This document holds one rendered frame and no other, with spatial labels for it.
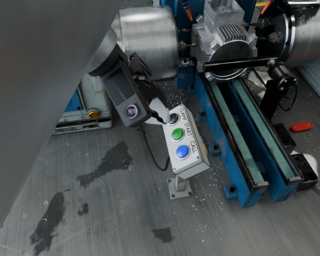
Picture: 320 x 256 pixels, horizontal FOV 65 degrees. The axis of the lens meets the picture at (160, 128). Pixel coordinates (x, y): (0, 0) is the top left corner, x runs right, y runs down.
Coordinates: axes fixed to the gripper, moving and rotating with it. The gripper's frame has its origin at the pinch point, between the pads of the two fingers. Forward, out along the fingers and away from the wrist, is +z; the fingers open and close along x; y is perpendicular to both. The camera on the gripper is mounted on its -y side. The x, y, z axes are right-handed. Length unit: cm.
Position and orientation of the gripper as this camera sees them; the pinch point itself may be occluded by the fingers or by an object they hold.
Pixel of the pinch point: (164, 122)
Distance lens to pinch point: 54.7
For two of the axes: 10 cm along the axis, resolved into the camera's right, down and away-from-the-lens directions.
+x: -8.2, 4.7, 3.2
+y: -1.7, -7.5, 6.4
